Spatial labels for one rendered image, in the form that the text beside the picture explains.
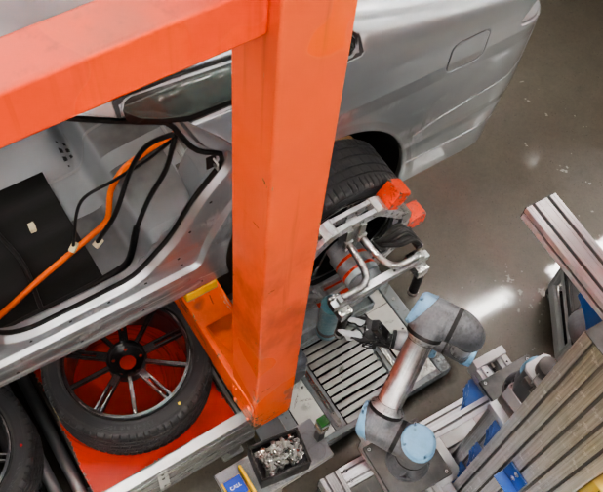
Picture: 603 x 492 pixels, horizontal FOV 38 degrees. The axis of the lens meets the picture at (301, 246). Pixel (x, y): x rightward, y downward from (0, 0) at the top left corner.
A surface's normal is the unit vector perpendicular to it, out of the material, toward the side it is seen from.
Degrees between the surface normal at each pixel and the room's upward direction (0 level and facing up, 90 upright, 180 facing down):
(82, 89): 90
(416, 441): 8
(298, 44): 90
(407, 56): 81
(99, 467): 0
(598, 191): 0
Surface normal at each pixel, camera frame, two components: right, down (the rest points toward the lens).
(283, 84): 0.54, 0.75
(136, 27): 0.07, -0.49
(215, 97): 0.53, 0.47
